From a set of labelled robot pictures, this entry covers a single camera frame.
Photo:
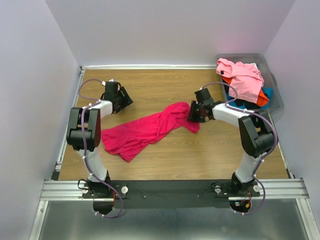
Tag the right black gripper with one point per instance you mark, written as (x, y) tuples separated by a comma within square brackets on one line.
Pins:
[(194, 111)]

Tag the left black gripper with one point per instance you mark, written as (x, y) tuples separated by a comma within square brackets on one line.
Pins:
[(125, 96)]

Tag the magenta t-shirt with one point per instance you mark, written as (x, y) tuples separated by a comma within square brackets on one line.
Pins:
[(127, 140)]

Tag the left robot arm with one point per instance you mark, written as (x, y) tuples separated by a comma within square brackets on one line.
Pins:
[(84, 135)]

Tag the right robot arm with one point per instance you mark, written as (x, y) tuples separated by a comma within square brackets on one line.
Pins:
[(257, 135)]

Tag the black t-shirt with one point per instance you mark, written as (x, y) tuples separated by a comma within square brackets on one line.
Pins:
[(239, 103)]

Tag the light pink t-shirt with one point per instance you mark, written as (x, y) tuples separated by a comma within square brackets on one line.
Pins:
[(246, 79)]

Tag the orange t-shirt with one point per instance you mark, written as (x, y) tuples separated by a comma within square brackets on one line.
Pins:
[(263, 96)]

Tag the teal t-shirt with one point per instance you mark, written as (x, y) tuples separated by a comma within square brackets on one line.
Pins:
[(263, 108)]

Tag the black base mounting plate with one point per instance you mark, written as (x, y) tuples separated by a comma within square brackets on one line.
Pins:
[(167, 194)]

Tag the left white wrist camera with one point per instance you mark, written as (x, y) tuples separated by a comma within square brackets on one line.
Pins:
[(103, 83)]

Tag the aluminium front rail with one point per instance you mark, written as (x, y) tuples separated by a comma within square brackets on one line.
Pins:
[(291, 188)]

